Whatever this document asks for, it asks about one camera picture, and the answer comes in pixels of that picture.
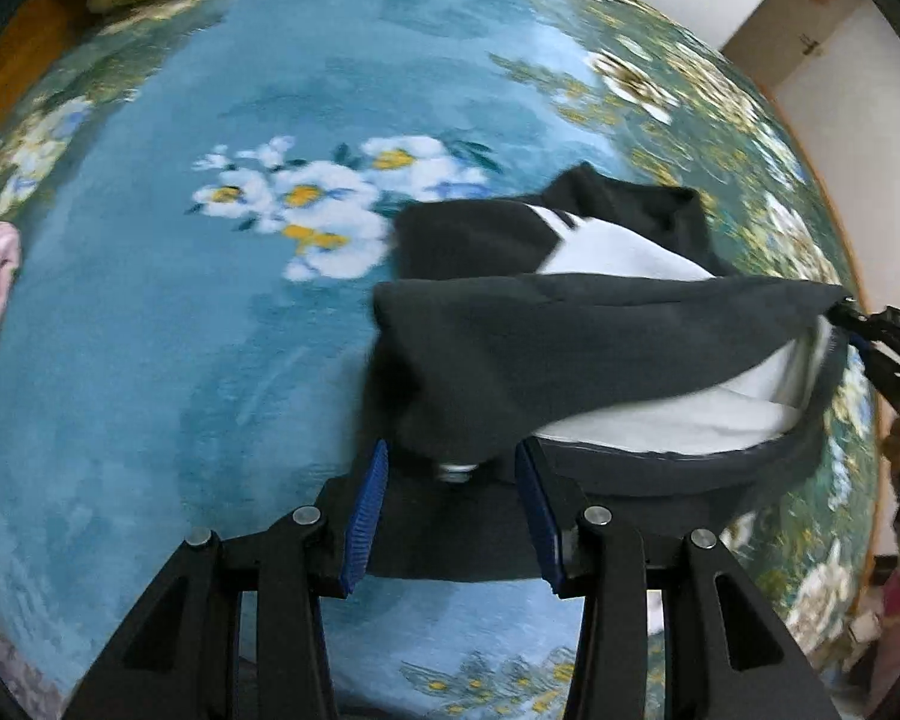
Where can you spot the blue floral bed blanket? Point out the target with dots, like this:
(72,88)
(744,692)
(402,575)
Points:
(203,190)

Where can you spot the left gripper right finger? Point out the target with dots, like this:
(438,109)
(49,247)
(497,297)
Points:
(727,653)

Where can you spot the black and white fleece garment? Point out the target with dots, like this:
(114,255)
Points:
(596,318)

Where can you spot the white door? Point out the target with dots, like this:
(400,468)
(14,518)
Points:
(832,68)

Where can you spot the orange wooden headboard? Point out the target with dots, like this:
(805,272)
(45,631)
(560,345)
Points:
(37,35)

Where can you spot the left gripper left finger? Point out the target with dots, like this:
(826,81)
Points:
(175,655)

